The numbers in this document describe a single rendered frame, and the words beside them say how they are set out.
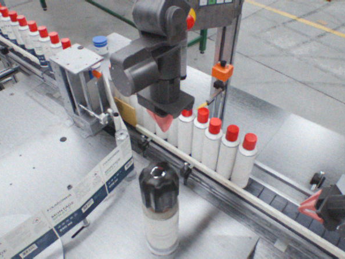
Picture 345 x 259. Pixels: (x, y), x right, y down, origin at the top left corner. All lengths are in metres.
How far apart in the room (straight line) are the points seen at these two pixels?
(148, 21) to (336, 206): 0.58
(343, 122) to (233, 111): 1.58
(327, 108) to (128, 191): 2.14
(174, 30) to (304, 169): 0.77
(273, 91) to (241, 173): 1.97
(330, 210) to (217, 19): 0.53
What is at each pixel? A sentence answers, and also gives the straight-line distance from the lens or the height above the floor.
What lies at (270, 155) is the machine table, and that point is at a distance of 1.11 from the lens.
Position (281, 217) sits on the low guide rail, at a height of 0.91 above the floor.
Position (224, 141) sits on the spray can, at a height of 1.04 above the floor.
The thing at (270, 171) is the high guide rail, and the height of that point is 0.96.
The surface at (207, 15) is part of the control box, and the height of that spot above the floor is 1.33.
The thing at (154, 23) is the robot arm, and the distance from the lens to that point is 0.48.
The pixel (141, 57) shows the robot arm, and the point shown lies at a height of 1.39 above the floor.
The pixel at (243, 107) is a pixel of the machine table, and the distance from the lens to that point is 1.26.
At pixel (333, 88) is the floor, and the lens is 3.03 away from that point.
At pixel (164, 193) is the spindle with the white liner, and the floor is 1.15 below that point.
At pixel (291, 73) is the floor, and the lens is 3.06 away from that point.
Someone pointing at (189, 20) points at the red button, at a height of 1.33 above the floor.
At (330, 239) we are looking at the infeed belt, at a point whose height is 0.88.
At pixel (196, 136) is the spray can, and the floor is 1.00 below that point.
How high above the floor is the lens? 1.65
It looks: 46 degrees down
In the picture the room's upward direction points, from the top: straight up
